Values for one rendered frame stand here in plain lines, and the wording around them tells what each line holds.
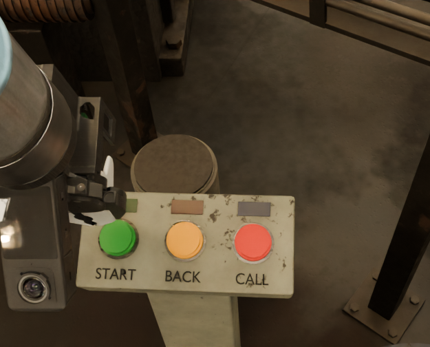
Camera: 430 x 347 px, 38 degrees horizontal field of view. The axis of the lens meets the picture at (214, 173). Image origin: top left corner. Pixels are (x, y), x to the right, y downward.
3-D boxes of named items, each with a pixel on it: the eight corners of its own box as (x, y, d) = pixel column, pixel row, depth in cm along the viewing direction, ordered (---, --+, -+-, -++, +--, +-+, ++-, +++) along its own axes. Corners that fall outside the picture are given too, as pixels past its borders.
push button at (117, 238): (104, 222, 71) (100, 218, 69) (139, 222, 70) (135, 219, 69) (101, 257, 70) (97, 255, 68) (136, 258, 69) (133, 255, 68)
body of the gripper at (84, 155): (121, 122, 53) (81, 61, 42) (115, 221, 51) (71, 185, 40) (35, 123, 54) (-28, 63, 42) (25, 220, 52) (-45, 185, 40)
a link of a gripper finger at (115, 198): (136, 202, 56) (113, 177, 47) (135, 219, 56) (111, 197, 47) (84, 202, 56) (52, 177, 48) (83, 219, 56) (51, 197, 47)
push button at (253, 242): (235, 225, 69) (234, 222, 68) (272, 226, 69) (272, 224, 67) (234, 261, 68) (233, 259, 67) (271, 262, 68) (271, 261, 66)
